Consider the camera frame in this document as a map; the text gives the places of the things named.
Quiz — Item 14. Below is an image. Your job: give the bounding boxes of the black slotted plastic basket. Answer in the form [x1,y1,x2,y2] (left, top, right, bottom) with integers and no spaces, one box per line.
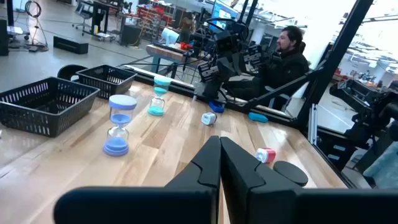
[0,77,101,138]
[76,64,138,100]

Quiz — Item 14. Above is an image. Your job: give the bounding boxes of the blue-lit computer monitor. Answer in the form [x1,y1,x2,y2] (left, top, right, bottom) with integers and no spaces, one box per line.
[211,1,239,32]

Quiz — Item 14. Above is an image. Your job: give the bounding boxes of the person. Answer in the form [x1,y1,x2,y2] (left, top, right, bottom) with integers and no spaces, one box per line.
[178,11,196,44]
[225,25,311,110]

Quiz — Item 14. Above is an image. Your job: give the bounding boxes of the wooden workbench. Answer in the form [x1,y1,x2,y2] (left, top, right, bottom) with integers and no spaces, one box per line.
[146,43,203,74]

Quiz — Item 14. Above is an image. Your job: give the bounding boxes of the white USB wall charger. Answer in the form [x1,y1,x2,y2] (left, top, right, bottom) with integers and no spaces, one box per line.
[201,111,218,126]

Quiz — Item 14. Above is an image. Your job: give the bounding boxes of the office chair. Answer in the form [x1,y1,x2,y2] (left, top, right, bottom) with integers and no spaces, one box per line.
[72,1,94,32]

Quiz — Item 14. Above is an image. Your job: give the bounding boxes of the black desk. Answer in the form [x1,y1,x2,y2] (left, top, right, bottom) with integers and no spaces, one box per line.
[90,0,125,41]

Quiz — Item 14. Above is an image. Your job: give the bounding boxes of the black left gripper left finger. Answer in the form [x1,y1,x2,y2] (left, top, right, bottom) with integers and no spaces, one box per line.
[53,135,222,224]

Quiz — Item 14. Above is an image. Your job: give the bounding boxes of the shelf with red bins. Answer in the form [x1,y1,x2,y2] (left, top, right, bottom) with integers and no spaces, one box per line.
[136,4,175,38]

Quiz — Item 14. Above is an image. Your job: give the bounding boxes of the black floor case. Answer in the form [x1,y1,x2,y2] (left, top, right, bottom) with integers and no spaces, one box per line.
[53,35,90,55]

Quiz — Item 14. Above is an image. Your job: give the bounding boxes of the teal rectangular digital thermometer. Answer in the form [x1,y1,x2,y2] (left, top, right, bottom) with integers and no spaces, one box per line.
[248,111,269,124]

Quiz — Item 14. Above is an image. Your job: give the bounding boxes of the black speaker cabinet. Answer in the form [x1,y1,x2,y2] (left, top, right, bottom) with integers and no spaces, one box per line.
[0,18,9,57]

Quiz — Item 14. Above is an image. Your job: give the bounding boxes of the purple sand hourglass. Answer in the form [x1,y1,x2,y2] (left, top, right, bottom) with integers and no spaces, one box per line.
[103,94,138,157]

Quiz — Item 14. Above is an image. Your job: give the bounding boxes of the silver metal bracket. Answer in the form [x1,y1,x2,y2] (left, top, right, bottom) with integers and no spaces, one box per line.
[307,103,318,146]

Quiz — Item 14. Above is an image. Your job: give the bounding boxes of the grey-blue chair seat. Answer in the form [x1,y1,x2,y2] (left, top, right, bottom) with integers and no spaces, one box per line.
[363,141,398,190]

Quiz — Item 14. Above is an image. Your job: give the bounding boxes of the cable coil stand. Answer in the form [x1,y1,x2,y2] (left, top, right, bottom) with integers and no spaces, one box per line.
[24,0,50,53]

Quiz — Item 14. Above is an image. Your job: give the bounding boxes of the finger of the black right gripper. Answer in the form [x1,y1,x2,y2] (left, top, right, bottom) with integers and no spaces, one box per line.
[232,45,266,77]
[198,58,233,83]

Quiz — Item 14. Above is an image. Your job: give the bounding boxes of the red and white wall charger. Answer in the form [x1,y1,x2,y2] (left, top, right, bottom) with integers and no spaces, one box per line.
[255,147,277,164]

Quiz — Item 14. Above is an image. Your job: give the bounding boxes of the teal sand hourglass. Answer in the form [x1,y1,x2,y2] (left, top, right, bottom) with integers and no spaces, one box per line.
[147,76,172,117]

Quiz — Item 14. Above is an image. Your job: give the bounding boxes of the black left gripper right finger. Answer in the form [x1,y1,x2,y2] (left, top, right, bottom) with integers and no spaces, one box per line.
[221,136,398,224]

